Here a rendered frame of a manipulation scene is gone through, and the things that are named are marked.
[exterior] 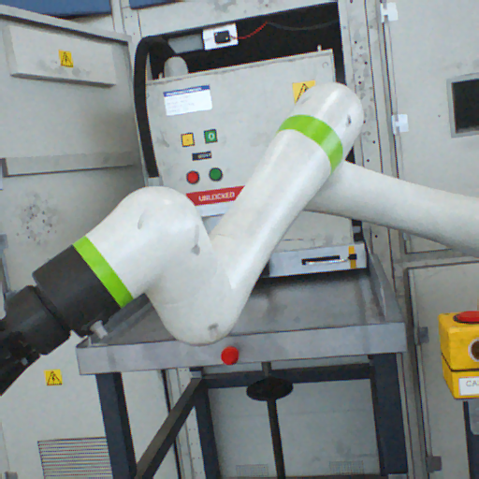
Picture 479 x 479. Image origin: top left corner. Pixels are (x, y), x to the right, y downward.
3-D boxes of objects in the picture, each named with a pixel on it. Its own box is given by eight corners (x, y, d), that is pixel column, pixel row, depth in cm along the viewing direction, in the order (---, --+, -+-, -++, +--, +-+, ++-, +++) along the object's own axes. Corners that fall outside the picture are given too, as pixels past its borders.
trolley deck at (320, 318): (409, 352, 96) (405, 318, 95) (79, 375, 108) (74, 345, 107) (379, 273, 162) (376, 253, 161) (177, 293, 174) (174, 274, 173)
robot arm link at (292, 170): (258, 130, 89) (320, 128, 83) (281, 187, 97) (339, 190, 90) (125, 298, 70) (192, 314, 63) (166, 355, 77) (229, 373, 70)
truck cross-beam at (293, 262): (367, 268, 135) (364, 243, 135) (157, 288, 145) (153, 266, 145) (366, 264, 140) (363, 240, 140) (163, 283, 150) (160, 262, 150)
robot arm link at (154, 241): (153, 157, 67) (197, 184, 59) (195, 232, 75) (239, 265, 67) (56, 224, 64) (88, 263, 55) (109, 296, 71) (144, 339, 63)
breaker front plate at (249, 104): (353, 250, 136) (330, 50, 130) (166, 270, 144) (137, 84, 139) (353, 250, 137) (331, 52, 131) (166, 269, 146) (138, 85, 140)
